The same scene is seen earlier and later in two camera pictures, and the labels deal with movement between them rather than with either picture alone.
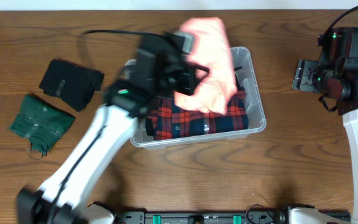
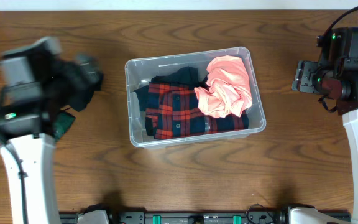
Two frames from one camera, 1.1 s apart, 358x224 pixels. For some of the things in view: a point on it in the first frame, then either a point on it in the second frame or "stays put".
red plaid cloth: x=166 y=120 stays put
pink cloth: x=215 y=89 to x=228 y=92
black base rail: x=254 y=216 stays put
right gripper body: x=311 y=74 stays put
